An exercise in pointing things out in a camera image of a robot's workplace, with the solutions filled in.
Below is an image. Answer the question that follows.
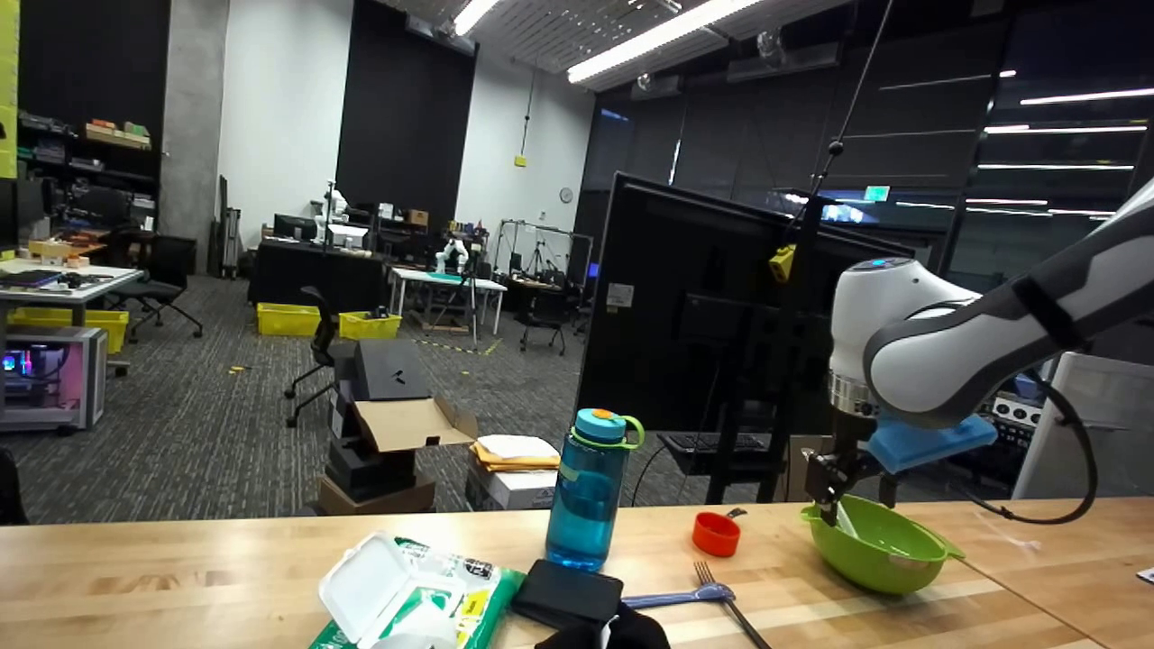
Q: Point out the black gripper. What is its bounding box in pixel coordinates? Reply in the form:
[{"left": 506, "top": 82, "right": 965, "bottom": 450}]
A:
[{"left": 805, "top": 438, "right": 902, "bottom": 529}]

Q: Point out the lime green bowl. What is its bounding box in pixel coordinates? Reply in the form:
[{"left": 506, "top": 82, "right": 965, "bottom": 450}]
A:
[{"left": 801, "top": 496, "right": 965, "bottom": 604}]

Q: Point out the small red cup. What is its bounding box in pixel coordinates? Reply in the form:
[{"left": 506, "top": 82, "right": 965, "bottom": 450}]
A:
[{"left": 694, "top": 509, "right": 750, "bottom": 563}]

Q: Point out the black tripod stand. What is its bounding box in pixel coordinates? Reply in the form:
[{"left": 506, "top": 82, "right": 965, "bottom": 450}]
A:
[{"left": 701, "top": 136, "right": 848, "bottom": 509}]

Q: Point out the black computer monitor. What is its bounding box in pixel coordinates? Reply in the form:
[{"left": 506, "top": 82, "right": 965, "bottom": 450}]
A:
[{"left": 572, "top": 175, "right": 952, "bottom": 503}]

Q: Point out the blue water bottle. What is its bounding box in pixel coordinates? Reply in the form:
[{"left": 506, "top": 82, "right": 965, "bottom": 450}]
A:
[{"left": 546, "top": 407, "right": 648, "bottom": 578}]

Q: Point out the black cloth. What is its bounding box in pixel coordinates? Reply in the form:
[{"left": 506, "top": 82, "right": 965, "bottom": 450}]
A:
[{"left": 510, "top": 554, "right": 673, "bottom": 649}]

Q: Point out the tan paper stack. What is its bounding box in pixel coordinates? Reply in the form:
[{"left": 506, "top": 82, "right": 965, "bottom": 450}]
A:
[{"left": 466, "top": 434, "right": 564, "bottom": 514}]

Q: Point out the green wipes pack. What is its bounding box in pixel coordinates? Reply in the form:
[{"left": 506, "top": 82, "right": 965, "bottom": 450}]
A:
[{"left": 305, "top": 534, "right": 528, "bottom": 649}]

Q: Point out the open cardboard box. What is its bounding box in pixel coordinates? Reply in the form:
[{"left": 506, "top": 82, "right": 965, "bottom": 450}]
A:
[{"left": 313, "top": 340, "right": 481, "bottom": 517}]

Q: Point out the white background table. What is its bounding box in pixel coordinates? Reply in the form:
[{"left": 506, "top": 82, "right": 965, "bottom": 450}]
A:
[{"left": 385, "top": 262, "right": 513, "bottom": 345}]

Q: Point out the long ceiling light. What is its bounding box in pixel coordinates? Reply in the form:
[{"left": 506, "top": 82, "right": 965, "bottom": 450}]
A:
[{"left": 567, "top": 0, "right": 763, "bottom": 87}]

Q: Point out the yellow floor bin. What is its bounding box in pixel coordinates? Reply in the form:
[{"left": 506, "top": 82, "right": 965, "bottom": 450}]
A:
[
  {"left": 6, "top": 308, "right": 133, "bottom": 357},
  {"left": 252, "top": 298, "right": 322, "bottom": 344},
  {"left": 337, "top": 312, "right": 403, "bottom": 344}
]

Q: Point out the black office chair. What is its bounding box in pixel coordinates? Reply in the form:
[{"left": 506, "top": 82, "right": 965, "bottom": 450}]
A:
[{"left": 283, "top": 284, "right": 351, "bottom": 431}]

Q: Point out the dark background desk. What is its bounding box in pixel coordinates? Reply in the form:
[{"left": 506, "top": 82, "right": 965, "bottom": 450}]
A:
[{"left": 245, "top": 234, "right": 390, "bottom": 313}]

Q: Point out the short ceiling light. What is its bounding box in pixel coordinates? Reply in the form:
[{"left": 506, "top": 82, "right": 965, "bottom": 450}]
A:
[{"left": 451, "top": 0, "right": 503, "bottom": 39}]

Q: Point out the box with pink lights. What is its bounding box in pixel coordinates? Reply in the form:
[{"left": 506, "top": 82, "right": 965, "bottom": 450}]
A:
[{"left": 0, "top": 324, "right": 109, "bottom": 438}]

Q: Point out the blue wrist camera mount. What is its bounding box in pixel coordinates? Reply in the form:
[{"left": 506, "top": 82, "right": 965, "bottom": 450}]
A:
[{"left": 866, "top": 411, "right": 1001, "bottom": 476}]

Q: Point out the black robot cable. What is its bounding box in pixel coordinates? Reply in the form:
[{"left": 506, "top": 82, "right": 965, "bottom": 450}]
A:
[{"left": 976, "top": 375, "right": 1099, "bottom": 526}]

